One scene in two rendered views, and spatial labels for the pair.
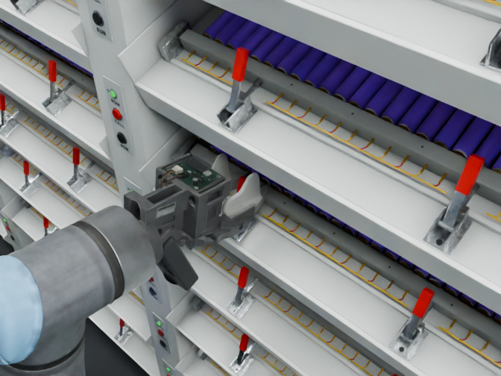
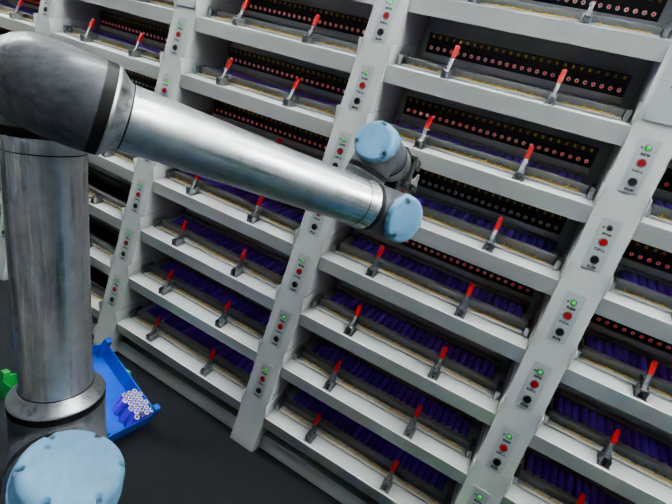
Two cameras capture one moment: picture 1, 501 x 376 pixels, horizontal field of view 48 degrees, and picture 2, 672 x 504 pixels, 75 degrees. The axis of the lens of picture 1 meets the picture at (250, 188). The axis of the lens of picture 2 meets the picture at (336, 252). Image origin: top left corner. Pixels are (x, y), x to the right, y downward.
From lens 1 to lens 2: 94 cm
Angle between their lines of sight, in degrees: 37
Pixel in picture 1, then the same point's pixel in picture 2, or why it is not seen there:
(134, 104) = not seen: hidden behind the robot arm
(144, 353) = (223, 382)
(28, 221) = (144, 280)
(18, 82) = not seen: hidden behind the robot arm
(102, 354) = (169, 399)
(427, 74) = (524, 108)
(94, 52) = (341, 119)
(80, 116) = not seen: hidden behind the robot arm
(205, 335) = (322, 318)
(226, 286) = (360, 266)
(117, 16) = (371, 99)
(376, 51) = (506, 102)
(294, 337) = (405, 286)
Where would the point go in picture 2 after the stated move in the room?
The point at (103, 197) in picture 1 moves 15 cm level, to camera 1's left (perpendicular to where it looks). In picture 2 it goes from (270, 227) to (223, 214)
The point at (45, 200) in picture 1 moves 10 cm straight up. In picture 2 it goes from (189, 249) to (197, 222)
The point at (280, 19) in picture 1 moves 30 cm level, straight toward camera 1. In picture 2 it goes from (465, 95) to (544, 86)
